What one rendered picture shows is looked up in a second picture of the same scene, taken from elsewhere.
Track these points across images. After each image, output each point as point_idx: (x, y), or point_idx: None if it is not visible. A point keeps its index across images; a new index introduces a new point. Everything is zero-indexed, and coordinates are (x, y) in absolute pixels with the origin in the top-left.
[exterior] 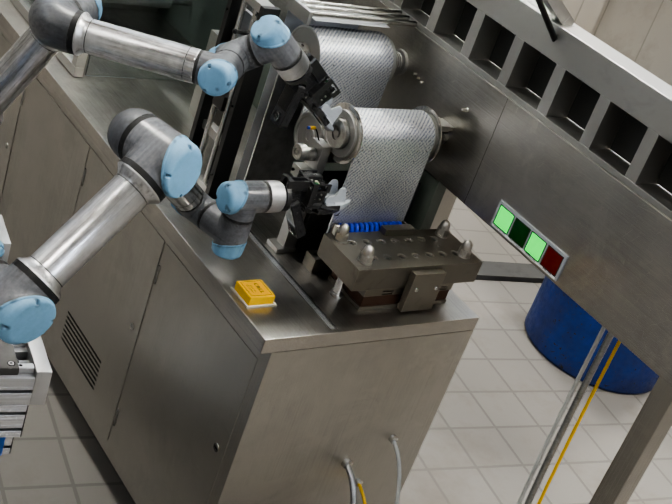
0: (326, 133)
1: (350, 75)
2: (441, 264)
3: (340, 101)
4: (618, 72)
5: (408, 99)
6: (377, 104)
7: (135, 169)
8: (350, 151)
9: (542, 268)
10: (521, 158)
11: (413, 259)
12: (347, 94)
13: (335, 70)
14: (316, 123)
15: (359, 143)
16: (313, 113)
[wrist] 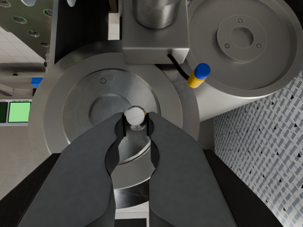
0: (169, 84)
1: (248, 175)
2: (15, 35)
3: (245, 124)
4: None
5: (199, 139)
6: (214, 128)
7: None
8: (49, 95)
9: None
10: (28, 172)
11: (4, 12)
12: (241, 138)
13: (274, 193)
14: (233, 81)
15: (31, 132)
16: (150, 178)
